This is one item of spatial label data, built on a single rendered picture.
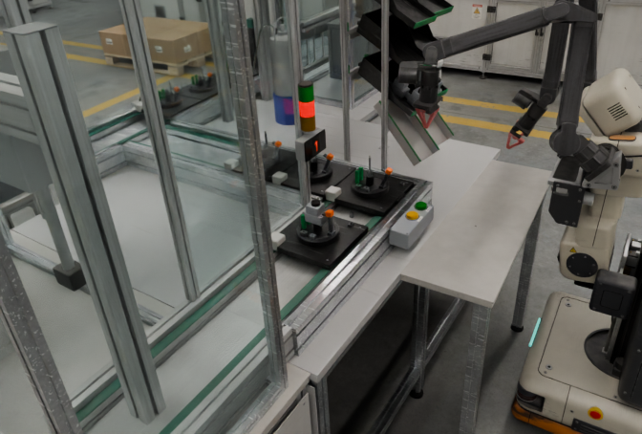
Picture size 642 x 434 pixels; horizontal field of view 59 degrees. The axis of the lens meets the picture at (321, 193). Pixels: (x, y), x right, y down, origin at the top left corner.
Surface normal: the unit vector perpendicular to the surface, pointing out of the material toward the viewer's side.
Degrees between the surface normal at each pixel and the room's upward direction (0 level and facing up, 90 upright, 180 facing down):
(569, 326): 0
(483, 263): 0
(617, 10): 90
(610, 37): 90
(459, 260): 0
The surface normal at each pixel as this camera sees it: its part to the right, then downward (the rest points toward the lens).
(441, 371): -0.05, -0.86
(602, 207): -0.50, 0.46
